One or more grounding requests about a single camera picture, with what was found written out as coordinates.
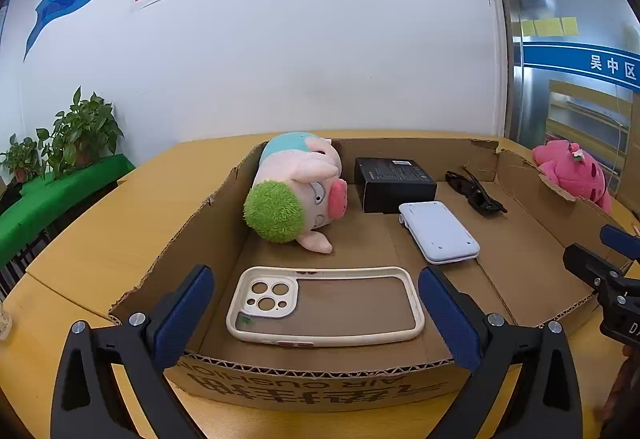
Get black chair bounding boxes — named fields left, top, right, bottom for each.
left=0, top=229, right=52, bottom=301

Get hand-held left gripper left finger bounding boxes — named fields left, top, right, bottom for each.
left=50, top=264, right=216, bottom=439

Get cardboard box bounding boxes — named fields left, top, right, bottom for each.
left=109, top=136, right=634, bottom=416

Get beige phone case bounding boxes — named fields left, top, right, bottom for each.
left=226, top=265, right=426, bottom=349

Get black sunglasses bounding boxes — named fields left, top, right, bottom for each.
left=444, top=166, right=509, bottom=218

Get glass door with blue band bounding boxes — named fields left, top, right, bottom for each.
left=487, top=0, right=640, bottom=202

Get person's right hand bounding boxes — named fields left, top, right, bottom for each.
left=602, top=344, right=640, bottom=425

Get pink plush toy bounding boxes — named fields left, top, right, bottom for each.
left=531, top=142, right=614, bottom=214

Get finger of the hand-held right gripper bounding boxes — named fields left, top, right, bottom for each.
left=600, top=225, right=640, bottom=251
left=563, top=244, right=622, bottom=292

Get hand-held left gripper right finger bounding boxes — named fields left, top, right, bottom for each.
left=419, top=265, right=584, bottom=439

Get small potted green plant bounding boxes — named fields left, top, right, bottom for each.
left=0, top=134, right=42, bottom=183

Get pig plush toy green hair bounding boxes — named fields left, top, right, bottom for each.
left=243, top=132, right=349, bottom=254

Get green table cloth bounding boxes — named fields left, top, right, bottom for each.
left=0, top=154, right=137, bottom=268

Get large potted green plant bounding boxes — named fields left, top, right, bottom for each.
left=37, top=86, right=125, bottom=180

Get black rectangular box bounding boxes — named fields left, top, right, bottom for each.
left=354, top=156, right=438, bottom=214

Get white power bank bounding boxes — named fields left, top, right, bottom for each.
left=398, top=200, right=481, bottom=265

